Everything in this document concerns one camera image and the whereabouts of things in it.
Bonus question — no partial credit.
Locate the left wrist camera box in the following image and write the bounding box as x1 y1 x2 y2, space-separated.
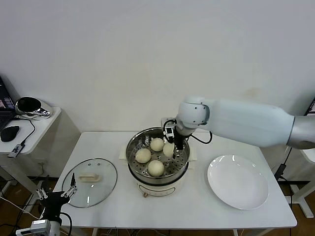
16 220 51 236

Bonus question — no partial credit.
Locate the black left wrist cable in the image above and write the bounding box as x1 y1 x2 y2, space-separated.
60 212 73 236

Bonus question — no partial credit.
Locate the white steamed baozi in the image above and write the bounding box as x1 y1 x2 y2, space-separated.
147 159 165 177
162 142 176 158
135 148 152 164
150 137 165 152

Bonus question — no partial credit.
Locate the white floor cable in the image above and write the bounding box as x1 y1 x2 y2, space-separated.
0 196 41 219

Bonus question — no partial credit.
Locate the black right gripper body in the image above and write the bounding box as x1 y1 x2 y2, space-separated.
174 127 186 151

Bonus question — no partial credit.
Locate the cream electric cooker base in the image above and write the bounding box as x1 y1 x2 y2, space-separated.
119 145 198 198

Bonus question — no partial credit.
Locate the black cable with adapter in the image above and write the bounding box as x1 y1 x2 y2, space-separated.
275 147 292 182

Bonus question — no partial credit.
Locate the white side table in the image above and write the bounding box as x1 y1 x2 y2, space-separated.
0 107 62 200
290 147 315 219

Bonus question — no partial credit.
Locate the thin black usb cable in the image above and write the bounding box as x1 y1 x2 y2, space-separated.
13 115 36 146

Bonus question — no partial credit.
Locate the round white plate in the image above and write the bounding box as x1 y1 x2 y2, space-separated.
207 154 269 210

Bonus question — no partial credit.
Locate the grey usb hub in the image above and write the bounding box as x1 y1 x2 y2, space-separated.
8 144 26 158

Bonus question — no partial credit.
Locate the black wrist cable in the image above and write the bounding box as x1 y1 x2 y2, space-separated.
189 131 213 145
60 212 73 236

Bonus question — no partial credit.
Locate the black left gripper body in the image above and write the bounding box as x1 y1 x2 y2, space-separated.
40 191 71 223

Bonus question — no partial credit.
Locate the black computer mouse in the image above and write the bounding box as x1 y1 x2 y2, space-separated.
0 125 20 142

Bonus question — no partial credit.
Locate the white power strip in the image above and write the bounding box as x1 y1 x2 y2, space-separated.
36 181 52 194

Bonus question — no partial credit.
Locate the glass lid with cream handle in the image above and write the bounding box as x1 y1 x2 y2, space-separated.
62 158 118 209

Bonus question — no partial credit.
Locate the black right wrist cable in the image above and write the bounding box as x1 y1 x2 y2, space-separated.
189 131 213 145

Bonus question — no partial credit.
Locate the perforated steel steamer basket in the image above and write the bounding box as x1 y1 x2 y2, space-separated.
126 127 191 185

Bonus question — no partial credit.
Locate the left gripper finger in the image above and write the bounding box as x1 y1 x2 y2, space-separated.
35 188 49 201
61 173 78 198

